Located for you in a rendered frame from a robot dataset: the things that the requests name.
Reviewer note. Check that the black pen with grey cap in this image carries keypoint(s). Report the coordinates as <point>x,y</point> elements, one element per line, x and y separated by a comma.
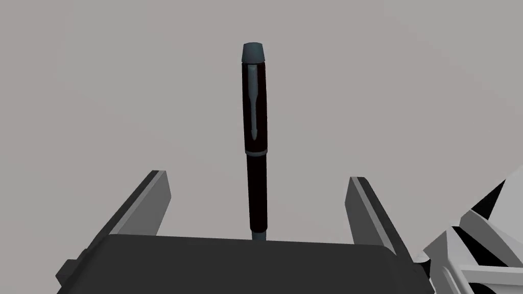
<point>255,139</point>

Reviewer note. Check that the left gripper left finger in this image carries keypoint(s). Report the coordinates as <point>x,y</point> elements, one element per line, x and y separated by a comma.
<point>143,206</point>

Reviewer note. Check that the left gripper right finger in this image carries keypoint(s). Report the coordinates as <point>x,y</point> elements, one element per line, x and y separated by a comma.
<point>365,214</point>

